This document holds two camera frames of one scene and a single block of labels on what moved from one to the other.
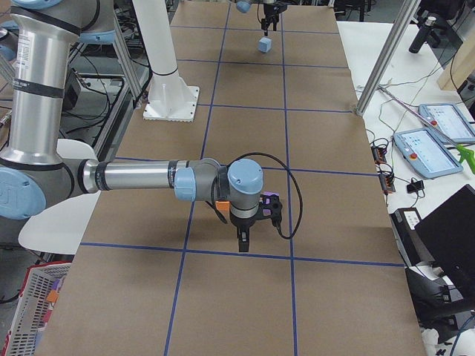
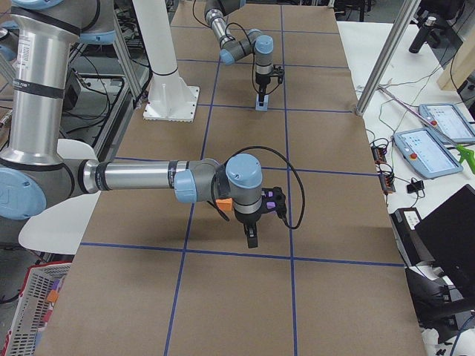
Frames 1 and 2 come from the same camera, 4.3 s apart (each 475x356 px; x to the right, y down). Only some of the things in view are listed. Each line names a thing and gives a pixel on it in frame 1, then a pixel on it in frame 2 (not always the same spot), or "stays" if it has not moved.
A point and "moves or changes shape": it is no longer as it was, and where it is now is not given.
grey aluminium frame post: x=408 y=11 stays
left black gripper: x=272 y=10 -> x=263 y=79
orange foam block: x=223 y=205 stays
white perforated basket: x=27 y=321 stays
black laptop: x=448 y=233 stays
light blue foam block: x=264 y=44 moves or changes shape
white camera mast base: x=169 y=98 stays
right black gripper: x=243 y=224 -> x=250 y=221
